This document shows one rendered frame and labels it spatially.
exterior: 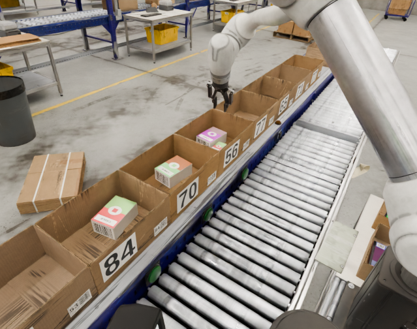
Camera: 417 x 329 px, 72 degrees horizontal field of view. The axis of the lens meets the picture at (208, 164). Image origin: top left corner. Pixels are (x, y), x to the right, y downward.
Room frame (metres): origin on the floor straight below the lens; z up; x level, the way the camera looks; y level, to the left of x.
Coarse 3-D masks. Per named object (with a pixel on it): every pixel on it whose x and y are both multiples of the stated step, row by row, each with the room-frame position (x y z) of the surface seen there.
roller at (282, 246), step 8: (216, 216) 1.05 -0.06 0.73; (224, 216) 1.04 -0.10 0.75; (232, 216) 1.04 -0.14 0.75; (232, 224) 1.00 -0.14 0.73; (240, 224) 0.99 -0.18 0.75; (248, 224) 0.99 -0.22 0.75; (248, 232) 0.96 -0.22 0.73; (256, 232) 0.94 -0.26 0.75; (264, 232) 0.94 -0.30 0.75; (264, 240) 0.91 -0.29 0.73; (272, 240) 0.90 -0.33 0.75; (280, 240) 0.90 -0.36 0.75; (280, 248) 0.87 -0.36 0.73; (288, 248) 0.86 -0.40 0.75; (296, 248) 0.86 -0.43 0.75; (296, 256) 0.83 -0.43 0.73; (304, 256) 0.82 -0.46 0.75
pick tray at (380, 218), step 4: (384, 204) 1.19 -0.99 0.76; (380, 208) 1.08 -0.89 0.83; (384, 208) 1.16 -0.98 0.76; (380, 212) 1.12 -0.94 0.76; (384, 212) 1.12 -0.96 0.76; (380, 216) 1.01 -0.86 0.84; (384, 216) 1.00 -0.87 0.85; (376, 220) 1.02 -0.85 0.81; (380, 220) 1.01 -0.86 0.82; (384, 220) 1.00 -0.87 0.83; (376, 224) 1.01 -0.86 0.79; (384, 224) 0.99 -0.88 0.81; (388, 224) 0.98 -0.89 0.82
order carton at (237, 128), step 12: (204, 120) 1.59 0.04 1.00; (216, 120) 1.65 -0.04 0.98; (228, 120) 1.60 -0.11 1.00; (240, 120) 1.56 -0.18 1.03; (180, 132) 1.38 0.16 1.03; (192, 132) 1.48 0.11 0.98; (228, 132) 1.60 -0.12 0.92; (240, 132) 1.56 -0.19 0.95; (228, 144) 1.26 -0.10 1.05; (240, 144) 1.39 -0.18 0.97
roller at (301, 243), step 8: (224, 208) 1.10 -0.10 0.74; (232, 208) 1.10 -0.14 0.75; (240, 216) 1.05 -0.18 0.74; (248, 216) 1.05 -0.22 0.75; (256, 224) 1.01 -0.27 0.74; (264, 224) 1.00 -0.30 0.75; (272, 232) 0.96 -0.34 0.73; (280, 232) 0.95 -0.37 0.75; (288, 232) 0.96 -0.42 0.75; (288, 240) 0.92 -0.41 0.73; (296, 240) 0.91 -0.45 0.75; (304, 240) 0.91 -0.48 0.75; (304, 248) 0.88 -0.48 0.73; (312, 248) 0.87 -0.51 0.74
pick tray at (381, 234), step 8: (376, 232) 0.95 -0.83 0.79; (384, 232) 0.94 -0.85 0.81; (376, 240) 0.93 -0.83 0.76; (384, 240) 0.93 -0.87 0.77; (368, 248) 0.82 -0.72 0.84; (368, 256) 0.83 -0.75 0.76; (360, 264) 0.77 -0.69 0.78; (368, 264) 0.72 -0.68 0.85; (360, 272) 0.73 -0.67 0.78; (368, 272) 0.72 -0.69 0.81
